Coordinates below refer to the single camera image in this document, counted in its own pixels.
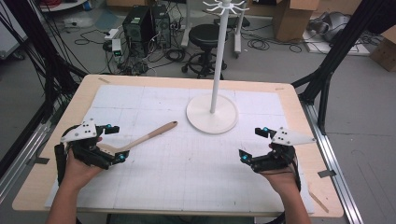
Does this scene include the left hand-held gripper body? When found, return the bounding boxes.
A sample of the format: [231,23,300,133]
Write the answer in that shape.
[54,118,114,185]

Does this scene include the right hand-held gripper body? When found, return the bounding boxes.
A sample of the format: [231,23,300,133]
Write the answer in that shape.
[251,126,318,174]

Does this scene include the wooden spatula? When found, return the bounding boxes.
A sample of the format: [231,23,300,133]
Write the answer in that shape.
[97,120,179,156]

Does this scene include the person's left hand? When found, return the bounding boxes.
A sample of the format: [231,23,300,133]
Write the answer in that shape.
[60,136,106,194]

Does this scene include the person's right hand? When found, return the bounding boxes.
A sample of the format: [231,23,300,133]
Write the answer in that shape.
[259,166,301,198]

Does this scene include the grey tape strip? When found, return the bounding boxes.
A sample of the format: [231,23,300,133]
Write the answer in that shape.
[317,169,338,179]
[25,156,50,166]

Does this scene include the white grid mat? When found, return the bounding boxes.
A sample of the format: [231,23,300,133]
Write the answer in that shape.
[45,84,315,215]

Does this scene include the thin wooden stick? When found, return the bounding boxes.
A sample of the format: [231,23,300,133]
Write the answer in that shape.
[307,189,330,215]

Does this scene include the white box with green display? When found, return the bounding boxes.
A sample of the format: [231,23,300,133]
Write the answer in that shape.
[110,38,123,63]

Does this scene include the white hook stand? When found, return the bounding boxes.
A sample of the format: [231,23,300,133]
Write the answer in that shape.
[185,0,250,135]

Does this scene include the white power strip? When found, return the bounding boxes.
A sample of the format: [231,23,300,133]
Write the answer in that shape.
[104,28,120,42]

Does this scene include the large black computer tower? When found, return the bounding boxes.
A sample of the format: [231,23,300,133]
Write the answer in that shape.
[121,5,156,58]

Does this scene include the black round stool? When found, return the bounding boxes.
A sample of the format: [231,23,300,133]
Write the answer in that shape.
[180,23,229,80]

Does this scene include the tall cardboard box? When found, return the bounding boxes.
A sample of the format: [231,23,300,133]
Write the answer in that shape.
[273,0,320,43]

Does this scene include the slim black computer tower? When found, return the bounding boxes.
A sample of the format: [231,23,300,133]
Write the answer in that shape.
[150,4,173,49]

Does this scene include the grey bag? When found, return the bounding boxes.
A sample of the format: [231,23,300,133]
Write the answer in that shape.
[310,11,352,44]

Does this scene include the small cardboard box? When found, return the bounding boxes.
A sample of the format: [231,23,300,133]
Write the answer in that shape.
[369,25,396,73]

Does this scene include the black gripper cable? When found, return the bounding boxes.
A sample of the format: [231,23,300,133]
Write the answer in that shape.
[290,153,304,193]

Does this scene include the aluminium rail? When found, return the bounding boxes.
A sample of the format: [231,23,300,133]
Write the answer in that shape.
[0,101,64,204]
[299,101,364,224]

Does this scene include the black metal frame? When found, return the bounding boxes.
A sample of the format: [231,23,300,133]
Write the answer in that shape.
[291,0,396,135]
[0,0,90,178]

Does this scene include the black floor cable coil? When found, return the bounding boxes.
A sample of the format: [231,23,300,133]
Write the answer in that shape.
[247,32,304,54]

